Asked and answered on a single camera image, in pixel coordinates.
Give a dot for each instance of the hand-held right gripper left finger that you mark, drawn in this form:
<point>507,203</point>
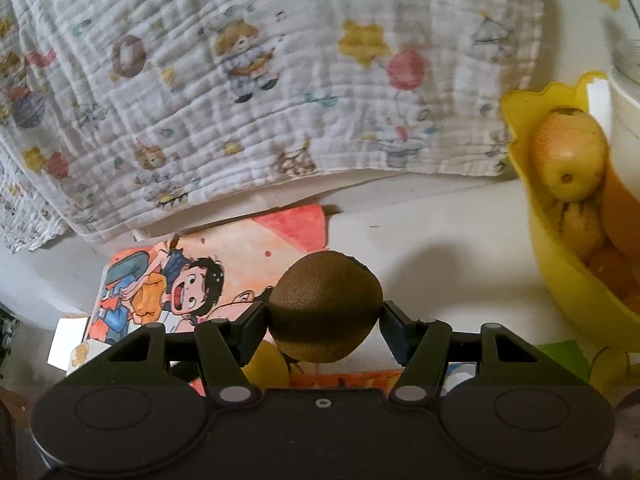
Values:
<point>252,327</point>

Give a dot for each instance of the large brown kiwi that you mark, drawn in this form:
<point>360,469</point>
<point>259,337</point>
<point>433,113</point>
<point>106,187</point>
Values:
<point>325,305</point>

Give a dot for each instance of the yellow scalloped plastic bowl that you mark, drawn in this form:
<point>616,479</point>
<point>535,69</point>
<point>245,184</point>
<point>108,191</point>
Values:
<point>555,280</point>

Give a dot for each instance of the orange fruit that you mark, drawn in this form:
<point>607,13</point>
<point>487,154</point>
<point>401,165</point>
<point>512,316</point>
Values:
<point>610,275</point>

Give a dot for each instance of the white and orange cup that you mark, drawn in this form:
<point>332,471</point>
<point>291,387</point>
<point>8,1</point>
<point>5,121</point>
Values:
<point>625,125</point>

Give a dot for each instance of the cartoon kids drawing paper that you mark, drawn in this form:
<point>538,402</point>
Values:
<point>165,280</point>

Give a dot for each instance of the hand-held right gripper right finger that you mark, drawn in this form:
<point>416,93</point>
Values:
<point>397,327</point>

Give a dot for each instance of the yellow lemon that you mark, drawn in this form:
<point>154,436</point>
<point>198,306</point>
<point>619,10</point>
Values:
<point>267,367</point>

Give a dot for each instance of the printed white muslin blanket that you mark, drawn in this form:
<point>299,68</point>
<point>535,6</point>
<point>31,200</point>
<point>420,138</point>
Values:
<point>240,85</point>

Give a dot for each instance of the yellow bear drawing paper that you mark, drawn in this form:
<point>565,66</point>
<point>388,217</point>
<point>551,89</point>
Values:
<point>570,360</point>

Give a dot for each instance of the white card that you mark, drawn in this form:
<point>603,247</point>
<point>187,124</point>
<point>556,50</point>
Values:
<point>597,100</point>

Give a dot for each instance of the reddish yellow pear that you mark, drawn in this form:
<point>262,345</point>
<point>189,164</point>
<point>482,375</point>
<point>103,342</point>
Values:
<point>567,155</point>

